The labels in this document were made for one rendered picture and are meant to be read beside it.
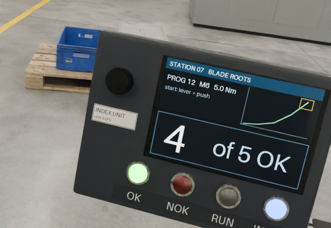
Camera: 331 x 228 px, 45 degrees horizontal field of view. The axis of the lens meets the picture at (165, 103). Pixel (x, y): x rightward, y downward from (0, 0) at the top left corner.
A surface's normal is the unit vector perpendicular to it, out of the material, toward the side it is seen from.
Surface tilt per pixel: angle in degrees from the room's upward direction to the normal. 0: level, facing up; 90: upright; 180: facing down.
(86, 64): 90
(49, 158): 0
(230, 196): 71
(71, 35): 90
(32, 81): 90
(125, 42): 75
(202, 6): 90
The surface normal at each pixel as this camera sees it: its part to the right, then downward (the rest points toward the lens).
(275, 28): 0.00, 0.41
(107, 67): -0.18, 0.13
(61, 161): 0.15, -0.90
